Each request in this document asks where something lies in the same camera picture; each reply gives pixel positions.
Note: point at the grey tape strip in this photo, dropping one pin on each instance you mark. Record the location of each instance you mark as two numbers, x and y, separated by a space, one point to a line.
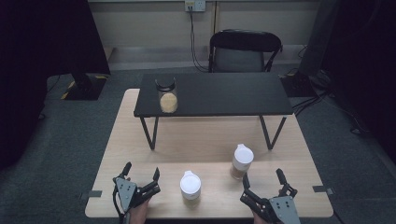
91 194
322 189

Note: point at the black folding chair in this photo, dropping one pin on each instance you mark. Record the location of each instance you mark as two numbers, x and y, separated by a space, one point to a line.
243 40

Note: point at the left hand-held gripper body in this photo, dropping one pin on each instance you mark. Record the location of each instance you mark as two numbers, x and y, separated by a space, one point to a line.
126 191

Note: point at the black curtain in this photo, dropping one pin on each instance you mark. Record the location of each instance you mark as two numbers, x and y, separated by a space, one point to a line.
367 62
37 62

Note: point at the black lid glass jar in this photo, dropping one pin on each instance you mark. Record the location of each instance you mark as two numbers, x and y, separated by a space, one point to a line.
168 104

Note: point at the person's right hand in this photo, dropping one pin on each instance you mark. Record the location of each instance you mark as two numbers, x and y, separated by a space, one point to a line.
259 220

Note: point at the black stand base yellow tape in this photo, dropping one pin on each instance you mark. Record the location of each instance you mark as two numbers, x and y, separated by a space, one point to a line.
85 88

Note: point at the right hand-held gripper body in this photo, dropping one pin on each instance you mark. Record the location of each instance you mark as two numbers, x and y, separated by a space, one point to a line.
283 208

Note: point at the black low shelf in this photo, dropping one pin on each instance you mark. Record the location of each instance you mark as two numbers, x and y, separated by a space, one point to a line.
224 93

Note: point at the white wall outlet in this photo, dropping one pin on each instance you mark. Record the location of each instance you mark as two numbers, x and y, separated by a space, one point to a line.
195 5

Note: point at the white lid glass jar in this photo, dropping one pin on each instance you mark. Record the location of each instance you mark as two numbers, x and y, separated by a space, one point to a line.
190 186
243 155

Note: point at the person's left hand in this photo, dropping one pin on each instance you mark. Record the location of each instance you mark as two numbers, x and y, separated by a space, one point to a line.
138 214

